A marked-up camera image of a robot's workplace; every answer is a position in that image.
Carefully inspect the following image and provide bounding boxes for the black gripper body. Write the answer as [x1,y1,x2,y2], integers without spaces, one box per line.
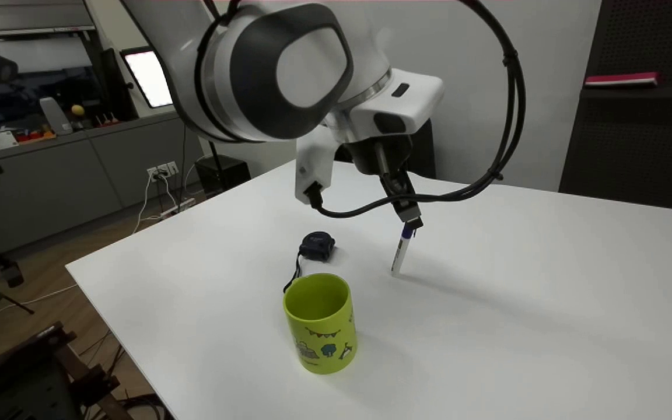
[348,132,419,215]

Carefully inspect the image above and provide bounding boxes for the white marker with blue cap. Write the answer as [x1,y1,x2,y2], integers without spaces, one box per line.
[388,221,418,281]

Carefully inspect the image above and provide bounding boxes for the lime green printed mug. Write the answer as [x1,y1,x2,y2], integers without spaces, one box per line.
[279,271,360,379]

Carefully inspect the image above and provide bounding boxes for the small black floor box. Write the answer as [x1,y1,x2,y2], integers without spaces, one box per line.
[194,155,255,199]

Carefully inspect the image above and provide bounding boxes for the tall black shelf cabinet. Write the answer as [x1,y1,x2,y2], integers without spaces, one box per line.
[558,0,672,215]

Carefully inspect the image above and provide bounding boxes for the pink book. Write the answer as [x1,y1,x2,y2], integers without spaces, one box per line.
[580,71,661,92]

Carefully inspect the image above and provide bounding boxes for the lit computer monitor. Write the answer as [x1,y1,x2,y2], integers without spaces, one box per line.
[118,45,178,111]

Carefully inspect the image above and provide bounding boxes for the white bottle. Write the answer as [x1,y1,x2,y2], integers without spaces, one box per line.
[36,95,75,138]

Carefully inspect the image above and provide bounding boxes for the grey counter cabinet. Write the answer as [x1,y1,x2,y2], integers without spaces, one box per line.
[0,108,204,264]

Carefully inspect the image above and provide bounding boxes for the black tripod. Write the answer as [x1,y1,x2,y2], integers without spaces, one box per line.
[0,138,36,317]

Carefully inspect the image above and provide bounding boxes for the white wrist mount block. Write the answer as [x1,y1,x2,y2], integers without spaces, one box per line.
[293,127,344,211]

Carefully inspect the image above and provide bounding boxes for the black tape measure with strap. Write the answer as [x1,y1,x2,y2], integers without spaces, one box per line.
[291,229,337,291]

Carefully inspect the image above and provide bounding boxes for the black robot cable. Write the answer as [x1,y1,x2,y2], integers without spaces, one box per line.
[306,0,529,221]

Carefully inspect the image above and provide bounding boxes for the white wall socket strip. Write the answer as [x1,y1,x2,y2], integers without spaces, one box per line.
[144,159,183,184]

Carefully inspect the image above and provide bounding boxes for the dark wooden chair frame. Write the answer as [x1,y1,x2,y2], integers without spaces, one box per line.
[0,321,171,420]

